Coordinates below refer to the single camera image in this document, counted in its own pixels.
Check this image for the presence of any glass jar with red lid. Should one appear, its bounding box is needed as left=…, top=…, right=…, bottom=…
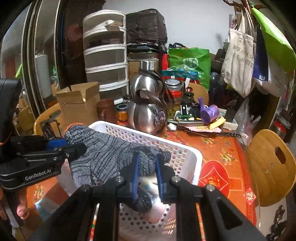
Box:
left=165, top=79, right=185, bottom=104

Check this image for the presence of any cardboard box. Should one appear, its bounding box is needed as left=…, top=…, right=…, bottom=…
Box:
left=56, top=82, right=100, bottom=126

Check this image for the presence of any grey knit glove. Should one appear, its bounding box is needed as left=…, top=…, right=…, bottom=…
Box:
left=64, top=123, right=172, bottom=213

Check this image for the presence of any wooden chair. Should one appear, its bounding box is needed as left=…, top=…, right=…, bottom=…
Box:
left=246, top=129, right=295, bottom=207
left=33, top=103, right=66, bottom=137

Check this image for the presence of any person's left hand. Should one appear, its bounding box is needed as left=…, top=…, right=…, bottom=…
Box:
left=0, top=188, right=29, bottom=221

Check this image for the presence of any black plastic wrapped bundle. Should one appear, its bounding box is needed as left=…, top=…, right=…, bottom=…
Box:
left=126, top=9, right=168, bottom=45

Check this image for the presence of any plastic drawer tower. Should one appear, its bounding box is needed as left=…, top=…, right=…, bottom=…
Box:
left=82, top=9, right=130, bottom=104

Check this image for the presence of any purple plastic scoop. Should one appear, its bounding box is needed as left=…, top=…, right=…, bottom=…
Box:
left=198, top=97, right=220, bottom=125

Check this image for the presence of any stainless steel kettle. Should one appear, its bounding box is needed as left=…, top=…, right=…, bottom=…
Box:
left=127, top=68, right=175, bottom=134

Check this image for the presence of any black metal stand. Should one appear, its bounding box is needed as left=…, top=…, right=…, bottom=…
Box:
left=40, top=110, right=62, bottom=138

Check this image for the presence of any wooden chair back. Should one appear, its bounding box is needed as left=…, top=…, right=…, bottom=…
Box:
left=246, top=129, right=295, bottom=207

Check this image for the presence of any green shopping bag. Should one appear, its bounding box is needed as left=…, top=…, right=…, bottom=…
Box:
left=168, top=48, right=211, bottom=90

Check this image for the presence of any white perforated plastic basket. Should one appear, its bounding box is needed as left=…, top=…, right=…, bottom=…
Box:
left=56, top=120, right=204, bottom=241

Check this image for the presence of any orange floral tablecloth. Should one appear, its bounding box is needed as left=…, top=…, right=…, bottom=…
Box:
left=22, top=121, right=257, bottom=238

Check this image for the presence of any beige canvas tote bag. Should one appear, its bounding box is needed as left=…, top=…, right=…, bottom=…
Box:
left=221, top=8, right=256, bottom=98

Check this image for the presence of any brown ceramic mug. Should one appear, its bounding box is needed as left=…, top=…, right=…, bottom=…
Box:
left=96, top=99, right=117, bottom=124

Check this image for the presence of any lime green hanging bag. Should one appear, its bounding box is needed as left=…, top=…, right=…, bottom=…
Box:
left=251, top=8, right=296, bottom=73

